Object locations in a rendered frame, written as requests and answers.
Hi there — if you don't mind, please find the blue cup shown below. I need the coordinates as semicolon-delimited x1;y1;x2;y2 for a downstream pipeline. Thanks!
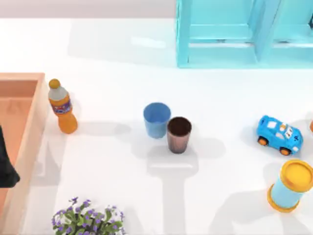
143;102;172;140

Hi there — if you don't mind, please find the brown cup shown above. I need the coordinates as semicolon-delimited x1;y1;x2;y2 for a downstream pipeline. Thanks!
167;117;193;155

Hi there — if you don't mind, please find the orange soda bottle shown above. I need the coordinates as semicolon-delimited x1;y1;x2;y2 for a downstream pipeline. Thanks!
47;78;79;135

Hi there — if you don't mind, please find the light blue rack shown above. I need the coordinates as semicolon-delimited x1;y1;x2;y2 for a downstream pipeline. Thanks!
175;0;313;69

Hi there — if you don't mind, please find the blue toy car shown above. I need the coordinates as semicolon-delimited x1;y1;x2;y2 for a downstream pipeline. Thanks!
256;115;304;156

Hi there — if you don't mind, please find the purple flowering plant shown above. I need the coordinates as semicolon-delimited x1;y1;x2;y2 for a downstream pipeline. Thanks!
51;196;126;235

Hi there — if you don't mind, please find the shallow salmon-coloured box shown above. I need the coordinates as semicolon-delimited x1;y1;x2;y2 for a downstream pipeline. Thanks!
0;72;49;235

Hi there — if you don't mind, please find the blue and yellow canister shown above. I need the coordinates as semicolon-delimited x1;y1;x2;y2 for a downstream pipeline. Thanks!
267;159;313;213

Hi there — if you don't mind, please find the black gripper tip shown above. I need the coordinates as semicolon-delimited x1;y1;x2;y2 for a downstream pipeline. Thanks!
0;125;21;188

